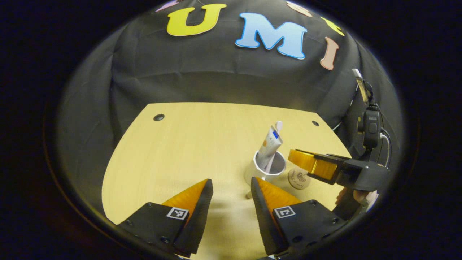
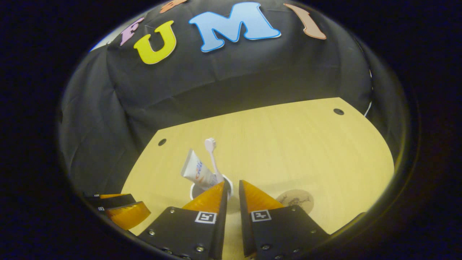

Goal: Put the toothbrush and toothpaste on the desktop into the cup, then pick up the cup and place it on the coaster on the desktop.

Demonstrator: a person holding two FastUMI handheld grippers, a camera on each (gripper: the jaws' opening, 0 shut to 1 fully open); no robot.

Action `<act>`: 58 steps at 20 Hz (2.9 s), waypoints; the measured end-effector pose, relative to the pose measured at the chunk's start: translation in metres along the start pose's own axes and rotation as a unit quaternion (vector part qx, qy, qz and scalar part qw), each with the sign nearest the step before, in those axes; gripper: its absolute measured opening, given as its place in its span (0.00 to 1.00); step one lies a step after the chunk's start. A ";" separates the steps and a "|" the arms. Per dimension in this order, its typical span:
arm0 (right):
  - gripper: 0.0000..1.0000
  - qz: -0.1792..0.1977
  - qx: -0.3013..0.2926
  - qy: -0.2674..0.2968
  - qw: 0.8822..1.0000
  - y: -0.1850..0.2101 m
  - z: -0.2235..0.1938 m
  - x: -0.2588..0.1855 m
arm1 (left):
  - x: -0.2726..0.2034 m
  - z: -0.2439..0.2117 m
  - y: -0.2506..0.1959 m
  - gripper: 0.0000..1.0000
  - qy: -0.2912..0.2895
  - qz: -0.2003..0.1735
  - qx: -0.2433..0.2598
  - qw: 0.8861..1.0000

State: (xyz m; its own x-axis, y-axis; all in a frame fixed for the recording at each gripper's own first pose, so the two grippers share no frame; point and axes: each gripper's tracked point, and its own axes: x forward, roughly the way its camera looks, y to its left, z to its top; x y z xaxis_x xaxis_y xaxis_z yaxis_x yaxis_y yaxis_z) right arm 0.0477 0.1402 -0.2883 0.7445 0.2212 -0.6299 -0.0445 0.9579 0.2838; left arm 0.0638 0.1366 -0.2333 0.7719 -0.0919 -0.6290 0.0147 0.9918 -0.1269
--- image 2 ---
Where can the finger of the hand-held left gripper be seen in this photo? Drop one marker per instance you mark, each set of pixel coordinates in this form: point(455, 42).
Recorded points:
point(115, 200)
point(126, 215)

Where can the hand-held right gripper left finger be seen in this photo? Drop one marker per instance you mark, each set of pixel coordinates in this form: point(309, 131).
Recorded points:
point(187, 231)

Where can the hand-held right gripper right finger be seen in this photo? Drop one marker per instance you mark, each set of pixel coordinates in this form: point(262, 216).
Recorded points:
point(281, 231)

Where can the round cork coaster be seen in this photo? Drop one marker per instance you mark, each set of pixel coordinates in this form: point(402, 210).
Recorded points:
point(299, 200)

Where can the white cup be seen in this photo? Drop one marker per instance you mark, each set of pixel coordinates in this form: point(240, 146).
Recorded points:
point(197, 192)

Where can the white toothpaste tube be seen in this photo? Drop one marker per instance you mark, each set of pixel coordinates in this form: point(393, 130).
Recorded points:
point(196, 169)

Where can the white toothbrush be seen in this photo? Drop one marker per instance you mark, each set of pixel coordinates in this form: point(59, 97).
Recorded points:
point(210, 144)

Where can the wooden desktop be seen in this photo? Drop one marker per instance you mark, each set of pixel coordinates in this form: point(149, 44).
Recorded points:
point(288, 144)

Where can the black backdrop cloth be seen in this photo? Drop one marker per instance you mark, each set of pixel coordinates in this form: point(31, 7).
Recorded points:
point(252, 72)

